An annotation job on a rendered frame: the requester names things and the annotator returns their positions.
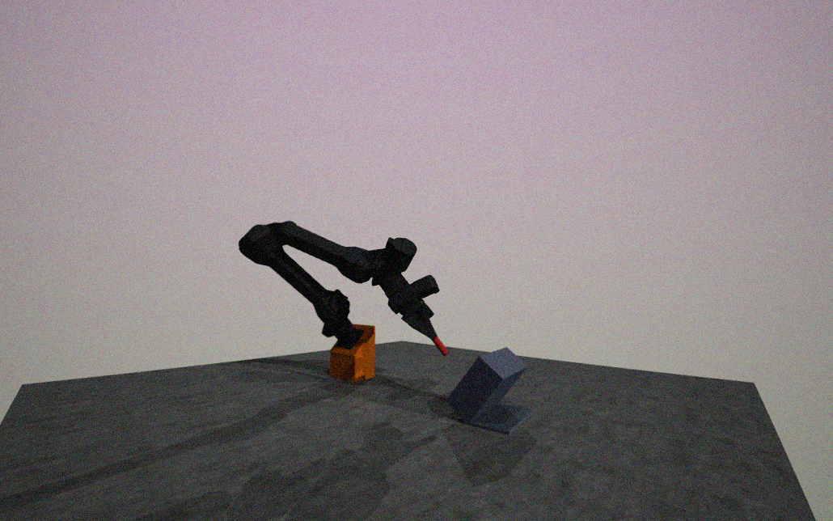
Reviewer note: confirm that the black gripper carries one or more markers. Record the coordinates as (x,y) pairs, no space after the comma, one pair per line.
(414,311)

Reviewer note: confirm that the blue-grey sloped panel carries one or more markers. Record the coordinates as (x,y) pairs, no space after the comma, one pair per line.
(476,399)

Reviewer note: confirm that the red peg with white band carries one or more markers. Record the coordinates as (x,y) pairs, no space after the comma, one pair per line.
(440,346)

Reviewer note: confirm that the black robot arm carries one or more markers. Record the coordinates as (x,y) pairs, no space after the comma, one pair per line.
(263,245)

